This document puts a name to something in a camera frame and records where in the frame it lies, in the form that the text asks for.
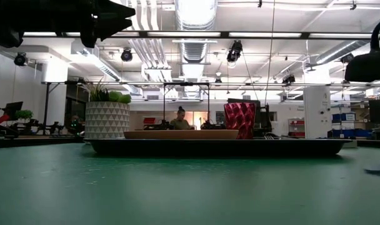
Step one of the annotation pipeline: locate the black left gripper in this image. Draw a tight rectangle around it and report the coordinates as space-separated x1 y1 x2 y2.
24 0 136 48

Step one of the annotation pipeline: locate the black serving tray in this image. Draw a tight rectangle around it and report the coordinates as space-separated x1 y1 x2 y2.
83 138 353 157

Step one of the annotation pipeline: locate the red faceted cup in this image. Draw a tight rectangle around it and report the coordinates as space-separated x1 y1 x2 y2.
223 102 258 140

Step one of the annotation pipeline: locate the black ceiling spot lamp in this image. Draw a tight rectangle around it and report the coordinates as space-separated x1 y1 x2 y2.
120 47 134 63
14 52 29 68
226 39 243 63

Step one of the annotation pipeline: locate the succulent in white patterned pot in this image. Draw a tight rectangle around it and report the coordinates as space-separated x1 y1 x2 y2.
84 79 132 140

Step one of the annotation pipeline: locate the person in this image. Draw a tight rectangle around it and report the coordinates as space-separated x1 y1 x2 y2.
169 106 193 131

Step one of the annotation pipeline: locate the small green plant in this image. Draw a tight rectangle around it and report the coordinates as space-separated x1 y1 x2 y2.
15 109 34 121

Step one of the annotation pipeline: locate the tilted black monitor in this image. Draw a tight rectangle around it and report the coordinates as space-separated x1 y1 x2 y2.
4 101 24 118

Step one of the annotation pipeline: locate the green table mat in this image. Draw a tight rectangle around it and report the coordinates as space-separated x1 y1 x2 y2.
0 142 380 225

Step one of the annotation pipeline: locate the shelf with red bins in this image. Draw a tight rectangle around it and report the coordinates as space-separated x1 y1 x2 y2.
288 117 305 138

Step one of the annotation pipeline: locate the blue storage bin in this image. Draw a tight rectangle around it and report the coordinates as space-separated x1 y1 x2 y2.
332 112 356 123
332 128 373 138

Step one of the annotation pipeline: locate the silver ribbed ventilation duct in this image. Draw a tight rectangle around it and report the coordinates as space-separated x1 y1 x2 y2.
174 0 218 64

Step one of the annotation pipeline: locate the black background stand frame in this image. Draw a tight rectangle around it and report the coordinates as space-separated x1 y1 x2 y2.
163 82 211 129

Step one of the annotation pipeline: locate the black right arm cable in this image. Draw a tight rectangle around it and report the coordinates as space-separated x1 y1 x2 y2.
369 14 380 53

